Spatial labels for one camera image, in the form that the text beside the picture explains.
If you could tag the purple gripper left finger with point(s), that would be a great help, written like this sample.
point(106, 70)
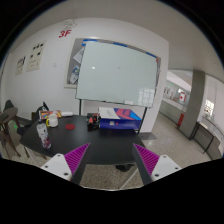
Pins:
point(70, 166)

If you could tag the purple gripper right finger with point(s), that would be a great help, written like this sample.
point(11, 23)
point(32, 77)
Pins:
point(151, 166)

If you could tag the clear plastic water bottle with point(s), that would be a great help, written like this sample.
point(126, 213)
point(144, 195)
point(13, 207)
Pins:
point(43, 134)

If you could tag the red round coaster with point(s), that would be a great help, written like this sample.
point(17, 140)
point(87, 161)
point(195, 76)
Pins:
point(70, 126)

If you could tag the black red device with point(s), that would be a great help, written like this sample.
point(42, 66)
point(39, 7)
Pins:
point(93, 120)

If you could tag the white small case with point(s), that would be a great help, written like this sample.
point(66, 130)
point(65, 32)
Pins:
point(66, 114)

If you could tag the colourful book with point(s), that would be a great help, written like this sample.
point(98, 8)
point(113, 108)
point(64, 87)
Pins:
point(45, 114)

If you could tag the chair with black jacket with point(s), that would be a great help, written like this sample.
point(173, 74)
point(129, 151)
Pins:
point(34, 117)

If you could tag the blue cardboard box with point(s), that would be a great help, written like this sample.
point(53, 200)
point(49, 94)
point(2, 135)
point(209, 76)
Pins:
point(117, 118)

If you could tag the round wooden side table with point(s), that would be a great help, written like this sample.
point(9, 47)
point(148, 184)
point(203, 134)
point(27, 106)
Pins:
point(5, 117)

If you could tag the grey pillar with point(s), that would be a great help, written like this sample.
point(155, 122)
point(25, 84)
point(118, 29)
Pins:
point(194, 105)

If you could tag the large whiteboard on stand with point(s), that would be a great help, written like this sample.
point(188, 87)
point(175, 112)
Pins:
point(113, 75)

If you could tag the white mug yellow handle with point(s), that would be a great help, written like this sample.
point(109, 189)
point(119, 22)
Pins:
point(52, 121)

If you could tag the small wall poster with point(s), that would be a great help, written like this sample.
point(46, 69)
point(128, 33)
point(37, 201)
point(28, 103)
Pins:
point(19, 66)

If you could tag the large wall poster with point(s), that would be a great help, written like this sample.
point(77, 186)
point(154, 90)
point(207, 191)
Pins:
point(35, 56)

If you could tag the red 3F wall sign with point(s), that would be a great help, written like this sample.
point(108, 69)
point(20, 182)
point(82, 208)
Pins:
point(64, 33)

